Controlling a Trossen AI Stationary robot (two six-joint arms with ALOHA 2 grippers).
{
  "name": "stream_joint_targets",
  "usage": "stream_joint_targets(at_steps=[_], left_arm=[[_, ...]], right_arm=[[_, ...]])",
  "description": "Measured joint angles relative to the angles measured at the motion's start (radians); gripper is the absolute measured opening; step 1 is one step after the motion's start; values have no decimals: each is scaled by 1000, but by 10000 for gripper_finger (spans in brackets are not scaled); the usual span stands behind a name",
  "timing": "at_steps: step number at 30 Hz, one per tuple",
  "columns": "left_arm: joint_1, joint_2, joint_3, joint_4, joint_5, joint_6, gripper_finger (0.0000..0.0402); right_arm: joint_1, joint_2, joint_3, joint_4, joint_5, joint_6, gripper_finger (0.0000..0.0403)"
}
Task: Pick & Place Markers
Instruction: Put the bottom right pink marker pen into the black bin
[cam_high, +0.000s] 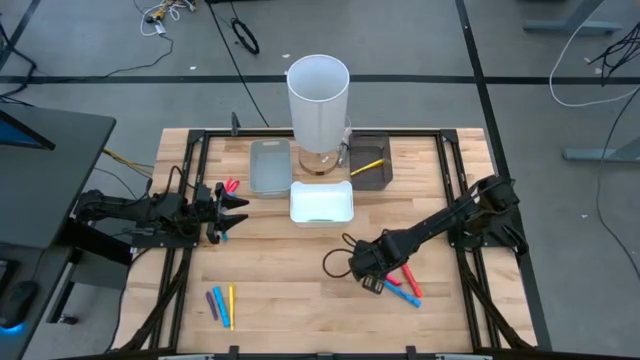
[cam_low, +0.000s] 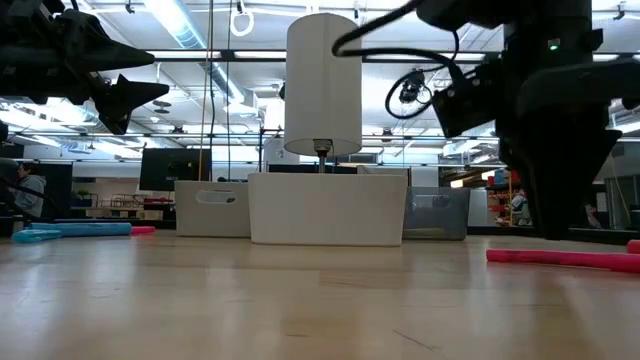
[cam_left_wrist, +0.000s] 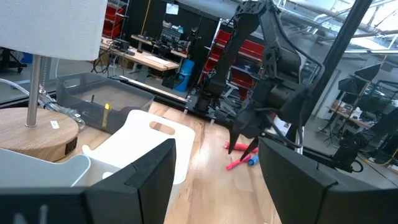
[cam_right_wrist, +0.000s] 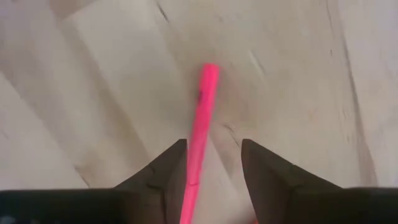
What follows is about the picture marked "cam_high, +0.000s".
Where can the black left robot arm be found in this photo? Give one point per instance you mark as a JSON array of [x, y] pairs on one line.
[[125, 207]]

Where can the blue marker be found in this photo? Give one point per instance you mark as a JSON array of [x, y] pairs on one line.
[[402, 295], [221, 307]]

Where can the black computer monitor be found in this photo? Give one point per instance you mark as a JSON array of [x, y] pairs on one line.
[[20, 132]]

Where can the black computer mouse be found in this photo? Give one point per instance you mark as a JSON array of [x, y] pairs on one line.
[[17, 302]]

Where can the grey desk foot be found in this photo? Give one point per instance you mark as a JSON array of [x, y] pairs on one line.
[[565, 26], [600, 154]]

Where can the dark translucent plastic bin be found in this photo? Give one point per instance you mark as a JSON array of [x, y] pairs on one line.
[[370, 147]]

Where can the white plastic bin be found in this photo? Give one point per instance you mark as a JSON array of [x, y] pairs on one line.
[[320, 202]]

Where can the table lamp with white shade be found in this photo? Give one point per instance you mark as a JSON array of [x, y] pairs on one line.
[[317, 100]]

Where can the yellow marker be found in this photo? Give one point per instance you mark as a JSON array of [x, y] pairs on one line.
[[231, 307], [367, 167]]

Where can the black metal table frame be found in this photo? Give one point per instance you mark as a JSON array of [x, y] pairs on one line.
[[400, 133]]

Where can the black desk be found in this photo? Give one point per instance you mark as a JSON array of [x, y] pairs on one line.
[[50, 190]]

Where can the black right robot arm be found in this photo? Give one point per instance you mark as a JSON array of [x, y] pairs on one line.
[[440, 220]]

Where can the purple marker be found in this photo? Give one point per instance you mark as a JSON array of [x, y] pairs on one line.
[[212, 306]]

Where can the light grey plastic bin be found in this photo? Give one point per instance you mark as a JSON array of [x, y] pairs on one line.
[[270, 170]]

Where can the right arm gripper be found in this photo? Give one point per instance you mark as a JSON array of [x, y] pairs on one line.
[[367, 260]]

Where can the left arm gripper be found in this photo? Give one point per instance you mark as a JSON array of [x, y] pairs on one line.
[[207, 215]]

